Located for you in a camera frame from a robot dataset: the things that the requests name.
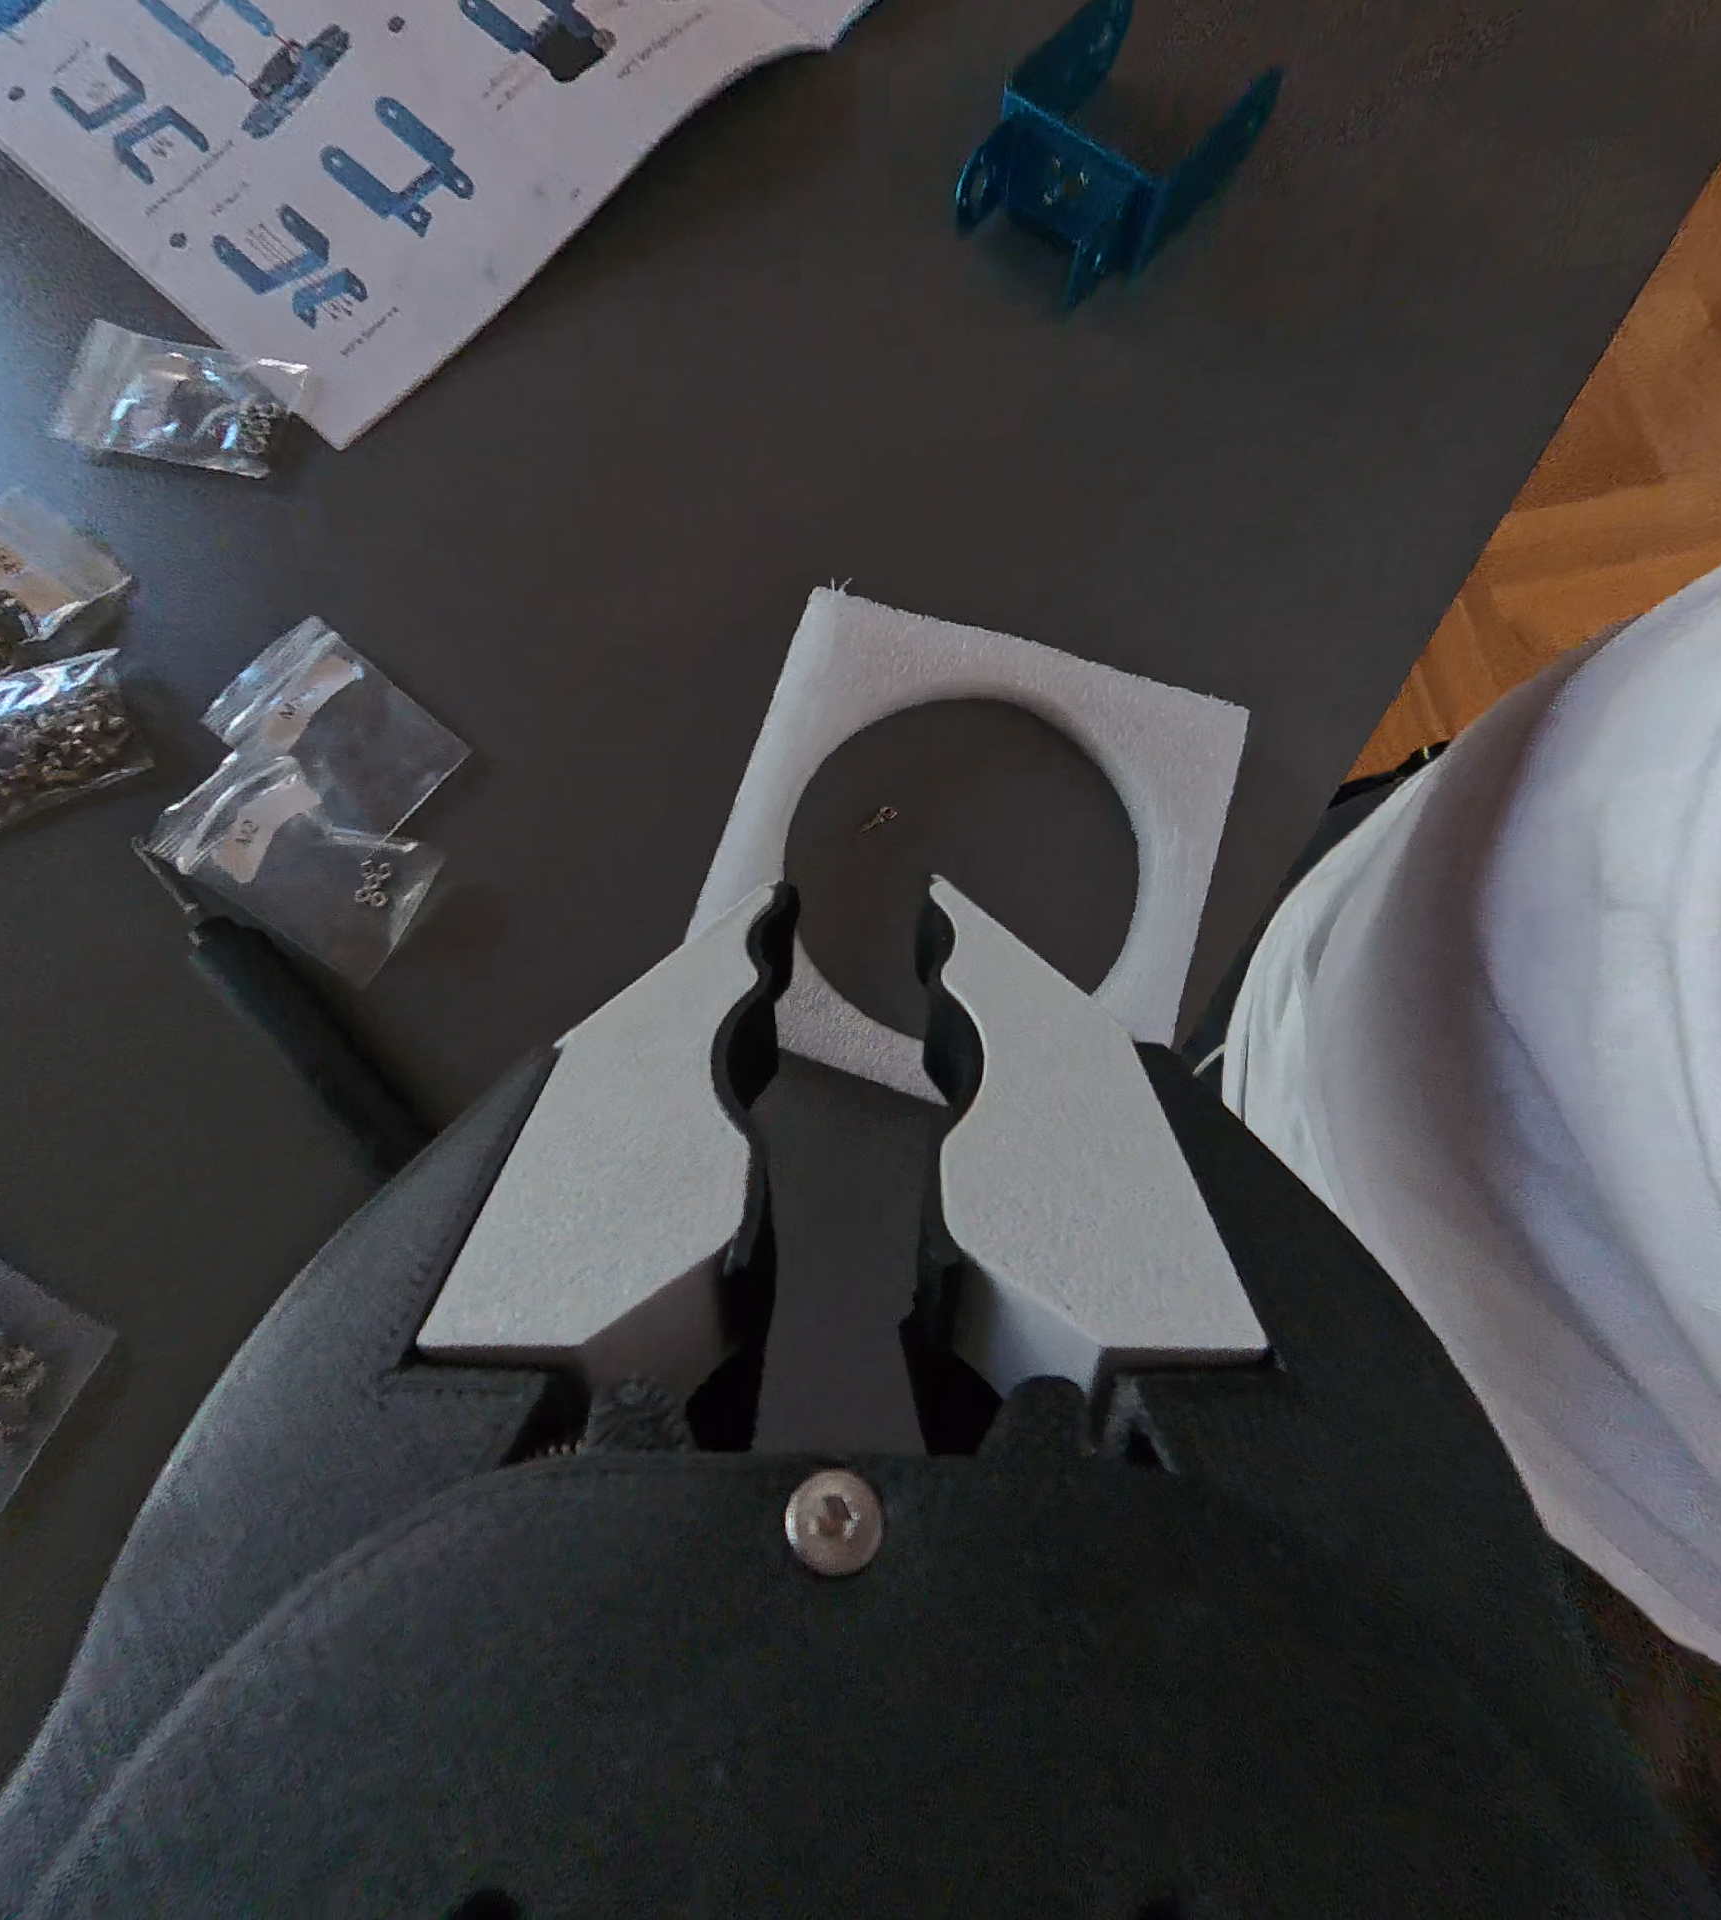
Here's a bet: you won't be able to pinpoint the dark grey desk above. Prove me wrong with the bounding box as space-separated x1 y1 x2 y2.
0 0 1721 1891

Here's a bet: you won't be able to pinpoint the scattered small clear hardware bags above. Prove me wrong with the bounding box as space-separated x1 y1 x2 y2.
0 317 472 1509

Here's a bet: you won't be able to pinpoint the person's white shirt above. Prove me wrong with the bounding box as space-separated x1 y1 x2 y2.
1222 515 1721 1703

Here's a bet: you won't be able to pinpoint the open instruction booklet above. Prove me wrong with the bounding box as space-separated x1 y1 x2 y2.
0 0 876 451

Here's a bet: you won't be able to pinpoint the black pen-shaped screwdriver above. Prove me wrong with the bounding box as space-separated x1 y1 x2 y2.
184 900 431 1175

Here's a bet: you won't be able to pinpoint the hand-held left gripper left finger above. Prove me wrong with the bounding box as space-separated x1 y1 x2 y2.
414 882 803 1398

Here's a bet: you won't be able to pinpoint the blue metal bracket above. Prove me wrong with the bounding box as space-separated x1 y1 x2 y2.
950 0 1286 312

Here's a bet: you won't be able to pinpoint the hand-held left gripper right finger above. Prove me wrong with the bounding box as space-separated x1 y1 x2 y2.
925 873 1278 1403

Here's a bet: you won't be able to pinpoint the white foam square with hole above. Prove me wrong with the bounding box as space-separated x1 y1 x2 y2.
687 588 1249 1104

